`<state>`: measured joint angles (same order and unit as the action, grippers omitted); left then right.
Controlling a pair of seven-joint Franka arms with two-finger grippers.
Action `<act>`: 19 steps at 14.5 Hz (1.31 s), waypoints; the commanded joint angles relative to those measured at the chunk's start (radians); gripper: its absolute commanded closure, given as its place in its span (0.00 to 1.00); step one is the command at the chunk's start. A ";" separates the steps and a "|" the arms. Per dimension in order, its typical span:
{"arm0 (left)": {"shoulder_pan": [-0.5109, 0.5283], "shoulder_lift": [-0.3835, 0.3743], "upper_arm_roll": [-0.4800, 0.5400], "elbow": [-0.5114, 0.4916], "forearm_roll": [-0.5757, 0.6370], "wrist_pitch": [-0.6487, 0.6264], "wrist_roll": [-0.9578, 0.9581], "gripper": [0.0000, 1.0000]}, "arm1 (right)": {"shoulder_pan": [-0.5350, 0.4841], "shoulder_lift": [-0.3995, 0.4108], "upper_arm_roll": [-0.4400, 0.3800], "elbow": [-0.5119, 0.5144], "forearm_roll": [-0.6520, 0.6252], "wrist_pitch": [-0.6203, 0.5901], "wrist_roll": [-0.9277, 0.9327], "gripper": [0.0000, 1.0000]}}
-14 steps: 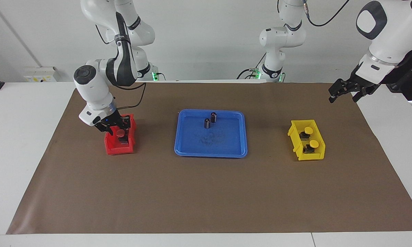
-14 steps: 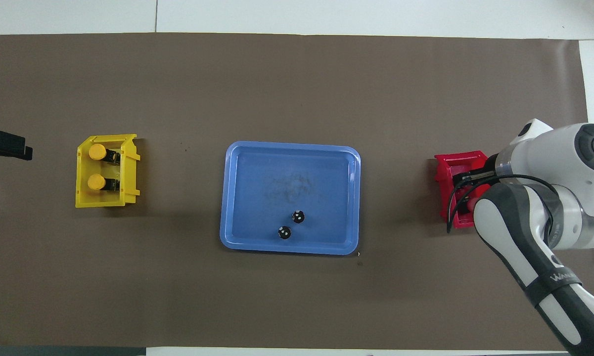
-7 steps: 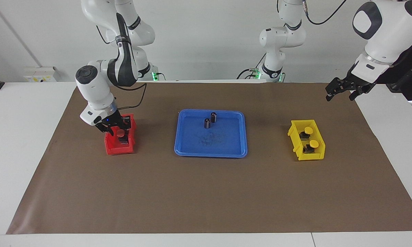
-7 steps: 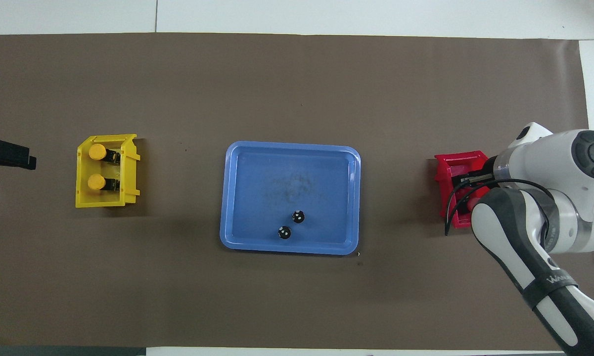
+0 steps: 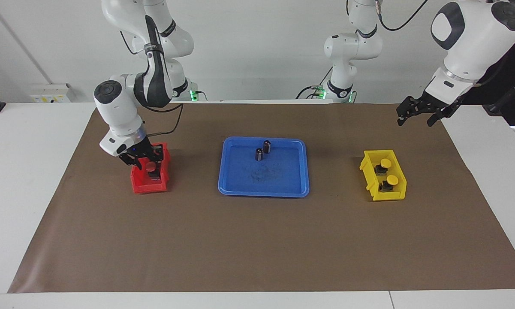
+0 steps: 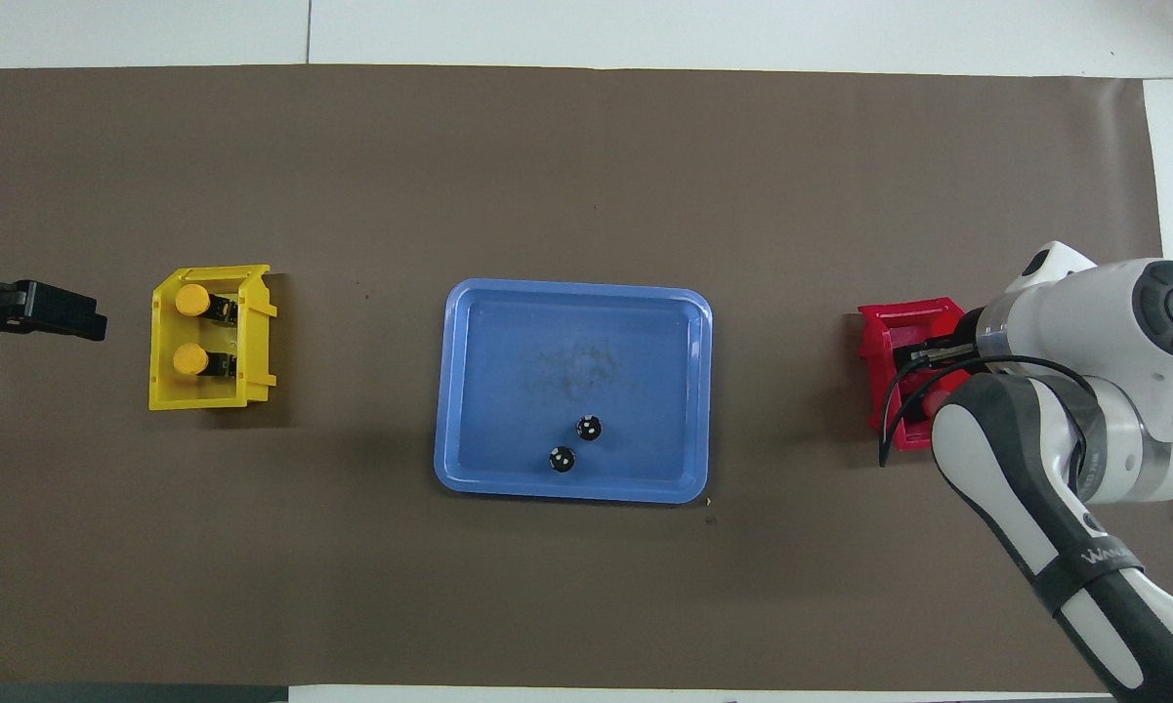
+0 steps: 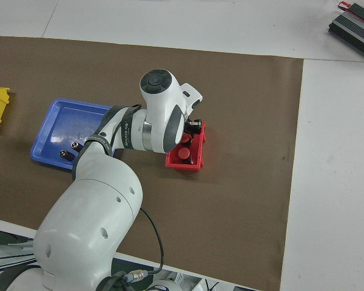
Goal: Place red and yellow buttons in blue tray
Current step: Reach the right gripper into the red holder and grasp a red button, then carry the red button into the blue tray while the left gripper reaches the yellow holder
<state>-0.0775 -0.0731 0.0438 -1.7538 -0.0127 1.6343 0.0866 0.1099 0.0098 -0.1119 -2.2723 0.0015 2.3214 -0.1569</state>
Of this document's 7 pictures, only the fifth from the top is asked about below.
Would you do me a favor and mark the yellow push button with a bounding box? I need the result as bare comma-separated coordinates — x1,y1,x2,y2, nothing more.
379,175,400,192
375,158,393,176

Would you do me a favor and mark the blue plastic tray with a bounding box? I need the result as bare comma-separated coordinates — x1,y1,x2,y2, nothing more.
217,136,310,198

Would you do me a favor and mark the red plastic bin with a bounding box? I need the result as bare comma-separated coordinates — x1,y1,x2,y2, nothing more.
130,142,172,194

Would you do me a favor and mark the yellow plastic bin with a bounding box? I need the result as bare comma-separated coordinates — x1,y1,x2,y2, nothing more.
359,149,407,202

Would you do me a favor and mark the brown table mat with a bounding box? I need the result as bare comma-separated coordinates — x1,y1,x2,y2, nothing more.
8,102,515,294

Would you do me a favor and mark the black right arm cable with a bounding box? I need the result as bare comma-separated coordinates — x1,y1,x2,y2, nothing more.
119,15,184,139

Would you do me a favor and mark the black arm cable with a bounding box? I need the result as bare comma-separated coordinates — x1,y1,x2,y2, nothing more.
119,15,184,139
376,0,430,32

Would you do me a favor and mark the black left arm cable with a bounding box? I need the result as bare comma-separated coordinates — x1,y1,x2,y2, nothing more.
376,0,430,32

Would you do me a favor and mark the black left base cable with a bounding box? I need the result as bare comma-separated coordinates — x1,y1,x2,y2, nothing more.
295,67,333,100

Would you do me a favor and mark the white wall socket box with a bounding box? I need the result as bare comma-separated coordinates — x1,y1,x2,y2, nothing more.
29,83,75,103

